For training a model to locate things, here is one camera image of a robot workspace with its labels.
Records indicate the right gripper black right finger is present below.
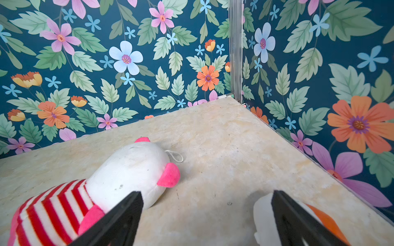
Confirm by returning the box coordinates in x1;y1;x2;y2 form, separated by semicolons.
271;190;349;246

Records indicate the pink white striped plush toy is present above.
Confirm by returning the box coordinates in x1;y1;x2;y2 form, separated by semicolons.
7;137;181;246

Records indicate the aluminium corner frame post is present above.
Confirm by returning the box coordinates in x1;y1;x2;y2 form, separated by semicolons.
228;0;243;104

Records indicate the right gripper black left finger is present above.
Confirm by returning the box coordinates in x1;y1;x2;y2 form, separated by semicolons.
70;191;144;246

